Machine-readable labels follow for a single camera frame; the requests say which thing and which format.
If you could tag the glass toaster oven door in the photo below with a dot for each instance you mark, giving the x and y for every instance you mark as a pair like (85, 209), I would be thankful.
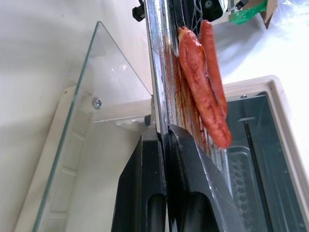
(108, 72)

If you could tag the black oven heating rod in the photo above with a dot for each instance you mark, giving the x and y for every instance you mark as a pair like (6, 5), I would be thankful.
(256, 169)

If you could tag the metal oven crumb tray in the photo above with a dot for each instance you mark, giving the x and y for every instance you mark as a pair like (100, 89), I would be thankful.
(241, 183)

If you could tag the large split red sausage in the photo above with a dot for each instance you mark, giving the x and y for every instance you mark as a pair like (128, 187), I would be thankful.
(200, 91)

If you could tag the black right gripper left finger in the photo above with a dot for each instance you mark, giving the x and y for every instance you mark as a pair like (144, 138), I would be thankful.
(142, 183)

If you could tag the green plastic package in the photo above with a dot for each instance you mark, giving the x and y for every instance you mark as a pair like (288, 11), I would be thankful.
(251, 10)

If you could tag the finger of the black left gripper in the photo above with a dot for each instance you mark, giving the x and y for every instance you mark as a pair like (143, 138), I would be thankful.
(141, 13)
(193, 12)

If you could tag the thin red sausage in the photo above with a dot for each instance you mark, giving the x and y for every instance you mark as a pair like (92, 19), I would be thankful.
(212, 55)

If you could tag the brown cardboard box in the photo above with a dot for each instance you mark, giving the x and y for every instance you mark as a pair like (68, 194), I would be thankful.
(268, 18)

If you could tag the cream toaster oven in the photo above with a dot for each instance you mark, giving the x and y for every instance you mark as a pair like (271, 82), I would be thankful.
(286, 108)

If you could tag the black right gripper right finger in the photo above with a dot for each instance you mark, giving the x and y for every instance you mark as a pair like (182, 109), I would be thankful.
(193, 178)

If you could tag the clear plastic sheet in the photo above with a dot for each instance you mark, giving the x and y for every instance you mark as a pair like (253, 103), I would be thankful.
(289, 21)

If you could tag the silver metal baking tray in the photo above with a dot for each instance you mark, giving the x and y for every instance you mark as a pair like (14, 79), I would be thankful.
(167, 72)

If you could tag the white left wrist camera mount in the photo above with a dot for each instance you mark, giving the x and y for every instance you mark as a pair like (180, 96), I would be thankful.
(214, 10)

